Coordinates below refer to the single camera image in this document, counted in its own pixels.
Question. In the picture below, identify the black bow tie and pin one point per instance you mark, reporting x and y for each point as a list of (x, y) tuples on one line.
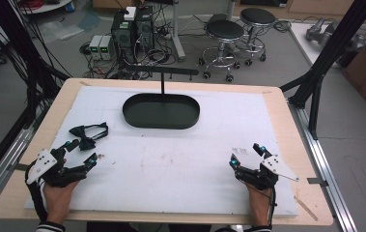
[(85, 141)]

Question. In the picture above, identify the black hanger rack oval tray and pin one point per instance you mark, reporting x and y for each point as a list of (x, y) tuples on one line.
[(161, 112)]

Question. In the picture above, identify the black computer tower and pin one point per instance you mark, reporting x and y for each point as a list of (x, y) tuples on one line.
[(145, 29), (122, 34)]

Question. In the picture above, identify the person's left hand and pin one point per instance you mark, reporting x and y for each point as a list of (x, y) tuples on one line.
[(58, 198)]

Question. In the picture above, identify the thin wooden stick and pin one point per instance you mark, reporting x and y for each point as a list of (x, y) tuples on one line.
[(306, 208)]

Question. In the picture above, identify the black round stool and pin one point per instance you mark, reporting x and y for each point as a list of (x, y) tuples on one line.
[(225, 29), (257, 15)]

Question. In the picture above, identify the grey machine part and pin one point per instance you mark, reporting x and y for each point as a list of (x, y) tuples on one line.
[(323, 30)]

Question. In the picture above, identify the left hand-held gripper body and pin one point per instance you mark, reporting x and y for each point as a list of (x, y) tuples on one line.
[(43, 162)]

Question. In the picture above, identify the round white table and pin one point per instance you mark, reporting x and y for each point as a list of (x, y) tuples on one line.
[(45, 6)]

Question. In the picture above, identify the grey power supply unit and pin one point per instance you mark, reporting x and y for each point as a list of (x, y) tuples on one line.
[(95, 46), (106, 47)]

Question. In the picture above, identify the grey table leg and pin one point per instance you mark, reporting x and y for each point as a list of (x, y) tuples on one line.
[(178, 32)]

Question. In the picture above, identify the aluminium rail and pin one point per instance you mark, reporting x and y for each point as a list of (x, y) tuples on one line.
[(5, 161), (328, 177)]

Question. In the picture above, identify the white foam mat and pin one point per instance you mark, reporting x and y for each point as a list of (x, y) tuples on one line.
[(177, 174)]

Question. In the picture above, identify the person's right hand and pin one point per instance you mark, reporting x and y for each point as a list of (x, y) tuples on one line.
[(260, 203)]

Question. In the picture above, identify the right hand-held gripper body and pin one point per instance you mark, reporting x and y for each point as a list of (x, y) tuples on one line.
[(275, 166)]

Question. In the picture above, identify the striped sleeve cuff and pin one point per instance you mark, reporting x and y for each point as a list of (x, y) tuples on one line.
[(50, 227)]

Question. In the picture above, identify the white side table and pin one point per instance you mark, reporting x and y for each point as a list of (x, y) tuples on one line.
[(303, 42)]

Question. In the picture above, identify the white box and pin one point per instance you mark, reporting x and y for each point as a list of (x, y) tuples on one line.
[(130, 13)]

